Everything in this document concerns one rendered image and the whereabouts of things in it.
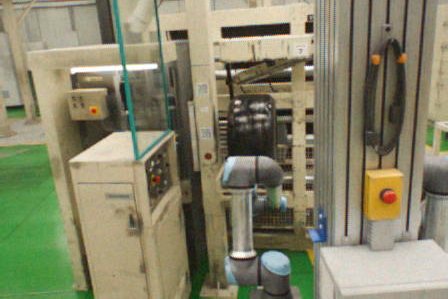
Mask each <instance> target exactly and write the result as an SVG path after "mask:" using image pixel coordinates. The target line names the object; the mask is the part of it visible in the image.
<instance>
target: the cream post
mask: <svg viewBox="0 0 448 299"><path fill-rule="evenodd" d="M185 3H186V19H187V27H188V43H189V51H190V58H191V74H192V81H193V97H194V105H195V113H196V129H197V136H198V152H199V159H200V175H201V183H202V191H203V206H204V214H205V230H206V238H207V254H208V261H209V269H210V284H211V289H217V283H218V282H219V289H224V290H227V289H229V281H228V279H227V277H226V257H227V256H229V252H228V242H227V232H226V213H225V204H224V201H220V197H219V192H217V187H216V178H217V175H218V173H219V171H220V169H221V167H222V155H221V145H220V136H219V117H218V107H217V88H216V78H215V68H214V49H213V39H212V20H211V10H210V0H185ZM196 83H208V89H209V95H198V94H197V86H196ZM200 107H208V111H207V112H200ZM200 128H212V138H208V139H201V134H200ZM206 155H210V159H207V158H206Z"/></svg>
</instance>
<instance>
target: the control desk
mask: <svg viewBox="0 0 448 299"><path fill-rule="evenodd" d="M69 164H70V172H71V176H72V183H73V186H74V190H75V197H76V201H77V209H78V212H79V219H80V223H81V227H82V234H83V237H84V245H85V249H86V256H87V259H88V263H89V270H90V274H91V282H92V285H93V292H94V296H95V299H190V296H189V294H190V292H191V281H190V275H189V268H188V255H187V249H186V235H185V229H184V216H183V209H182V203H181V190H180V182H179V169H178V162H177V149H176V143H175V136H174V131H170V132H169V133H167V135H166V136H165V137H163V138H162V139H161V140H160V141H159V142H158V143H157V144H155V145H154V146H153V147H152V148H151V150H149V151H148V152H146V154H145V155H144V156H143V157H141V159H139V160H135V157H134V147H133V143H132V132H115V133H113V134H111V135H110V136H108V137H107V138H105V139H103V140H101V141H100V142H99V143H97V144H96V145H94V146H92V147H90V148H89V149H88V150H86V151H84V152H82V153H81V154H80V155H77V157H75V158H73V159H71V160H70V161H69Z"/></svg>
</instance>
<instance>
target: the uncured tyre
mask: <svg viewBox="0 0 448 299"><path fill-rule="evenodd" d="M226 141H227V151H228V157H237V156H238V157H259V156H263V157H269V158H270V159H273V161H275V162H276V163H277V162H278V131H277V113H276V103H275V100H274V98H272V97H271V96H270V95H269V94H266V93H253V94H240V95H238V96H235V97H234V98H233V99H232V100H231V102H230V103H229V110H228V115H227V126H226Z"/></svg>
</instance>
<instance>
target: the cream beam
mask: <svg viewBox="0 0 448 299"><path fill-rule="evenodd" d="M294 43H308V55H304V56H294ZM219 50H220V60H221V63H245V62H254V61H255V62H258V61H272V60H300V59H311V36H309V35H302V36H279V37H268V38H256V39H233V40H224V41H219Z"/></svg>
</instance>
